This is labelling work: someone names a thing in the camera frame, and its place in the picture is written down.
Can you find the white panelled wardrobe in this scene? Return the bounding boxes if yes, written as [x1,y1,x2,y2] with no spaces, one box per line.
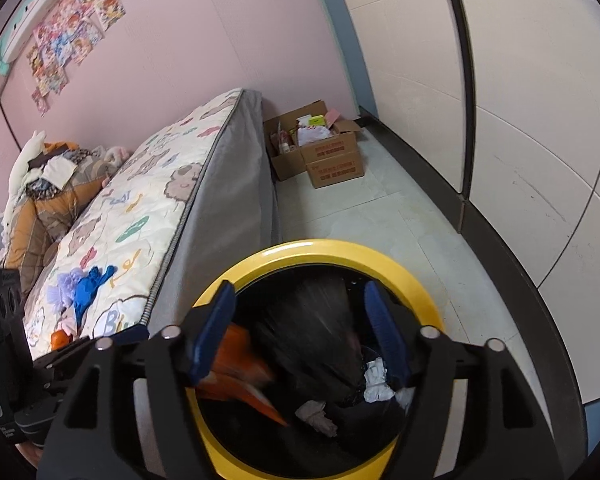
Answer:
[307,0,600,406]

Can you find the blue sock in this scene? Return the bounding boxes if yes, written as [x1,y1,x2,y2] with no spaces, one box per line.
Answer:
[72,265,118,333]

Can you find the white folded cloth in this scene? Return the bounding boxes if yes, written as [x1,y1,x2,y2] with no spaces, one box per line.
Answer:
[42,157,78,186]

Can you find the orange cloth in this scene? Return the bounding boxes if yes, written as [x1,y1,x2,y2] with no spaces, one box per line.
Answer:
[200,322,291,428]

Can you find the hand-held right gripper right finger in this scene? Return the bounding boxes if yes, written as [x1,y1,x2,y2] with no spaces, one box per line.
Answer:
[364,280,563,480]

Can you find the orange grey folded quilt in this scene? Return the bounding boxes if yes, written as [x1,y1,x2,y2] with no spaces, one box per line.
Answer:
[2,147,131,301]

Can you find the small white tissue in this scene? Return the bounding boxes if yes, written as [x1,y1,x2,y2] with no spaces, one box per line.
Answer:
[295,400,338,438]

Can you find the white plastic bag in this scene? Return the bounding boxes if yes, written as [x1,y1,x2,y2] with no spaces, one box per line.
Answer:
[297,126,333,147]

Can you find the open cardboard box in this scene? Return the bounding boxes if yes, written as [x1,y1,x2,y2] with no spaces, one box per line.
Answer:
[263,100,331,182]

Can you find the group of anime wall posters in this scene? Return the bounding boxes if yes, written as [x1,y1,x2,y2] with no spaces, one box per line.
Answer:
[25,0,127,113]

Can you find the large white paper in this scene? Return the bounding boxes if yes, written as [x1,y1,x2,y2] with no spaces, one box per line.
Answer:
[362,357,416,408]

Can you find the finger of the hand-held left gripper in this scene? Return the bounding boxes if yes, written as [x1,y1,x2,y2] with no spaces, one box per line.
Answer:
[27,326,150,386]

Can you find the pile of dark clothes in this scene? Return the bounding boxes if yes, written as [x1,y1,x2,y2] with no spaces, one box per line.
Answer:
[25,140,88,198]

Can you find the air conditioner with teal cover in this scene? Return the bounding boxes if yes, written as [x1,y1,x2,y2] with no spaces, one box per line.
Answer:
[0,0,76,73]

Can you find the orange plastic piece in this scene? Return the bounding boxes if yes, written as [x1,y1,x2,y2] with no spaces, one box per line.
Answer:
[50,329,77,353]

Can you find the white goose plush toy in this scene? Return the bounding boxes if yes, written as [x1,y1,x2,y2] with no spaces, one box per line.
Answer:
[2,130,48,221]

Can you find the grey mattress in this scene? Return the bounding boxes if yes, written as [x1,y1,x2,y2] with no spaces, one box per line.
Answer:
[130,89,281,480]

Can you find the purple socks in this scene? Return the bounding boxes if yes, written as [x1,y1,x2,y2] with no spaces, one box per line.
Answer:
[47,270,86,311]

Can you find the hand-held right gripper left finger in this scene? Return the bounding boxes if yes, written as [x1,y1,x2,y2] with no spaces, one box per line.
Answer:
[39,280,237,480]

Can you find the yellow rimmed black trash bin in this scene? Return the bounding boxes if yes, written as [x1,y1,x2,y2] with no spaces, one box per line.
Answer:
[187,240,451,480]

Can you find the bed with cartoon quilt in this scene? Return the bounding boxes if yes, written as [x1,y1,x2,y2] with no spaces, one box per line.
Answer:
[22,88,244,361]

